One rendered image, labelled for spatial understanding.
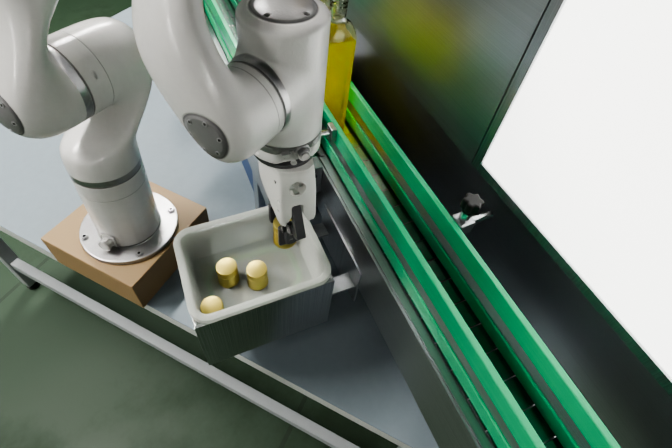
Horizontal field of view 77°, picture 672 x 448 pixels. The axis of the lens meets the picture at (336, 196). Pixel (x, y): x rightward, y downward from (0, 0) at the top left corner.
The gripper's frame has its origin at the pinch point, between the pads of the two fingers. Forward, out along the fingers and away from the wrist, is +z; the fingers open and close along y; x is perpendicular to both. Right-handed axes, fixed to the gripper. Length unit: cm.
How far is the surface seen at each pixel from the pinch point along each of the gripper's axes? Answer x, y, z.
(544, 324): -33.0, -24.9, 9.1
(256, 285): 5.1, -0.6, 14.6
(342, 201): -12.1, 5.0, 5.9
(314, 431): -5, -12, 91
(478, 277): -21.2, -18.0, -1.0
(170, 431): 36, 9, 110
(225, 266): 9.0, 3.1, 12.1
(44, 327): 73, 61, 110
